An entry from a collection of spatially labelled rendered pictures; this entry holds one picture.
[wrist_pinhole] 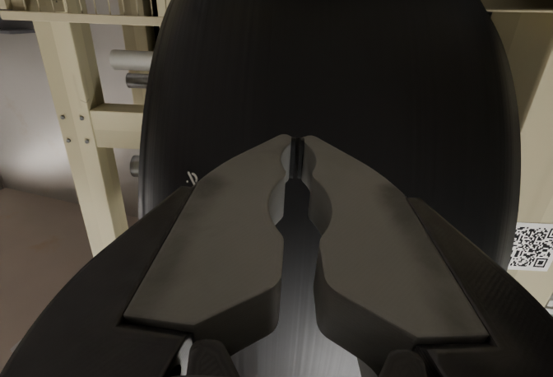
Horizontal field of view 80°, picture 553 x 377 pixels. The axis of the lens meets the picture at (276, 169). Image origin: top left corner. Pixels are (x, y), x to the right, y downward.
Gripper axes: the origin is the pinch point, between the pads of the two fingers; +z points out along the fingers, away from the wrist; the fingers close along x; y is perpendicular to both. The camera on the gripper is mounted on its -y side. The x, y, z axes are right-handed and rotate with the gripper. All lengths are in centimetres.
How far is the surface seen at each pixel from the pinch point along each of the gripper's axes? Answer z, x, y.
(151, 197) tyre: 7.3, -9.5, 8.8
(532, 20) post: 28.2, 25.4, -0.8
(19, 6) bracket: 66, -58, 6
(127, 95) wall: 352, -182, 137
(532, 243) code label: 20.9, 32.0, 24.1
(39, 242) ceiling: 273, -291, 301
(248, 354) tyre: 2.0, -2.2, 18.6
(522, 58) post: 27.2, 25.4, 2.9
